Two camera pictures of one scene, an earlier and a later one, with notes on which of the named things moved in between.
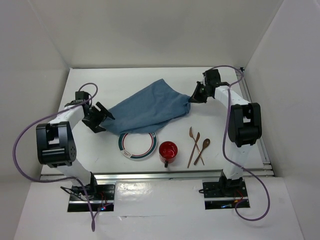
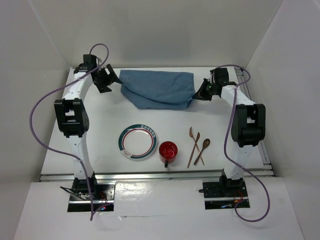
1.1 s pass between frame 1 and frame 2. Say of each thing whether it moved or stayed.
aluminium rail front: stayed
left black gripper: moved
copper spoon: stayed
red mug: stayed
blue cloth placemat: moved
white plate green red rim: stayed
